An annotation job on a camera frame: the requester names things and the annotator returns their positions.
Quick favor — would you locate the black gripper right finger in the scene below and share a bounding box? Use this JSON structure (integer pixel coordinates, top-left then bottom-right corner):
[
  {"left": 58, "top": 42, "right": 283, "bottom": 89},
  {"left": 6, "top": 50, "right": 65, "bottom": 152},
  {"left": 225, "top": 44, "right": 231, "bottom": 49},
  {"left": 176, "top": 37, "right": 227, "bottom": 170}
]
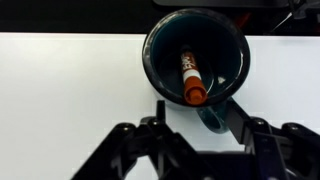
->
[{"left": 226, "top": 98, "right": 320, "bottom": 180}]

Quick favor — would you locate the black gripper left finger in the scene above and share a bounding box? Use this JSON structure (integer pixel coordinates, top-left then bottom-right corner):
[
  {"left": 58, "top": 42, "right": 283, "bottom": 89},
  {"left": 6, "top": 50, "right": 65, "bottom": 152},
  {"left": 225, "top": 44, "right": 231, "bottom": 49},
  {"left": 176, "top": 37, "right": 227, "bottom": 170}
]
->
[{"left": 71, "top": 99, "right": 214, "bottom": 180}]

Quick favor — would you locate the dark teal mug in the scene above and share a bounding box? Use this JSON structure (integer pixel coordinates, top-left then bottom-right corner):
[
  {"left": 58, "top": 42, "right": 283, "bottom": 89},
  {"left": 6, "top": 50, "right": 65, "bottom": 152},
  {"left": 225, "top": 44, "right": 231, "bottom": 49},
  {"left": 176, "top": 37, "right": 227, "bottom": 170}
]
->
[{"left": 142, "top": 8, "right": 252, "bottom": 134}]

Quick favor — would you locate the red dry-erase marker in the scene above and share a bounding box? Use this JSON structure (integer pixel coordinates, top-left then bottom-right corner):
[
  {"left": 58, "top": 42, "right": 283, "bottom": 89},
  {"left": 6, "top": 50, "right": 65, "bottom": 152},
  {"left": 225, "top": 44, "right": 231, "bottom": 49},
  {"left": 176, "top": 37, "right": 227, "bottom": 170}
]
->
[{"left": 179, "top": 44, "right": 209, "bottom": 106}]

